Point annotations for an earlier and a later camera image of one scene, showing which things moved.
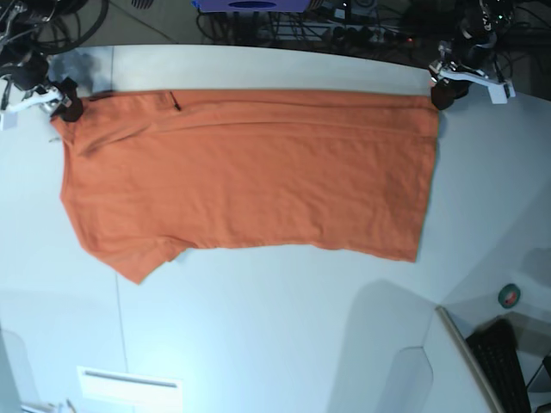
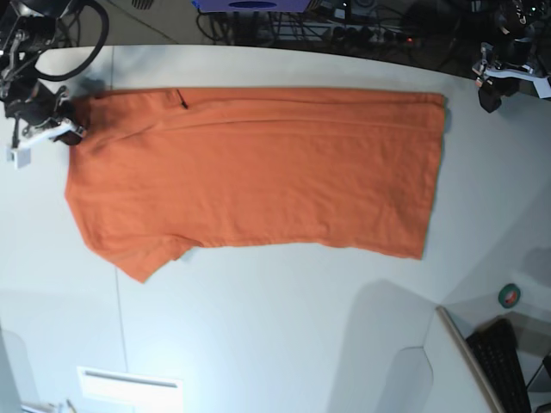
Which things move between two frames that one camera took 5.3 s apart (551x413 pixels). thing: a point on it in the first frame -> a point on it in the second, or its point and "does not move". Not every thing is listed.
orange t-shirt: x=150 y=173 does not move
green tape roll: x=509 y=295 does not move
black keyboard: x=495 y=349 does not move
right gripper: x=472 y=50 -> x=517 y=52
